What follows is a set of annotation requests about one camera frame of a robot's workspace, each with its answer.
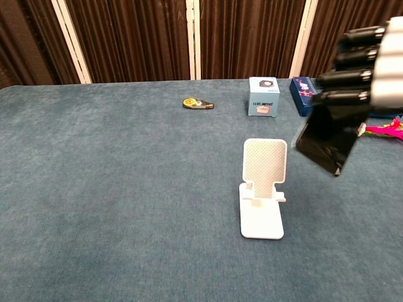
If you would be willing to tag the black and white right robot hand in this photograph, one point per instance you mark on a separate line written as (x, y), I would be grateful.
(387, 63)

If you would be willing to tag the black smartphone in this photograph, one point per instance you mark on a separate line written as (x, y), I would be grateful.
(330, 138)

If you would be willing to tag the white folding phone stand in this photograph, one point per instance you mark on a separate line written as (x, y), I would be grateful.
(263, 188)

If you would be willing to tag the dark pleated curtain panel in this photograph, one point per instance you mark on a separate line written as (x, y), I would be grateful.
(132, 39)
(31, 41)
(248, 37)
(346, 19)

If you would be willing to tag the colourful feather shuttlecock toy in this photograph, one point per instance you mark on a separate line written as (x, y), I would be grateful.
(384, 129)

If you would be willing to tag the dark blue long box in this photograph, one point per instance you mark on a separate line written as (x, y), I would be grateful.
(301, 94)

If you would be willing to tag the light blue small box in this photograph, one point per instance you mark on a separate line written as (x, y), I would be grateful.
(264, 99)

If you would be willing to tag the yellow and black correction tape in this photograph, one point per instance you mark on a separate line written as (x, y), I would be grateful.
(196, 104)

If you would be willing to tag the blue felt table mat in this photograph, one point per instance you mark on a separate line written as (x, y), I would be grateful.
(126, 188)

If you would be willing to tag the white partition frame post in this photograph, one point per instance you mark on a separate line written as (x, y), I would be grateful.
(71, 41)
(193, 39)
(303, 37)

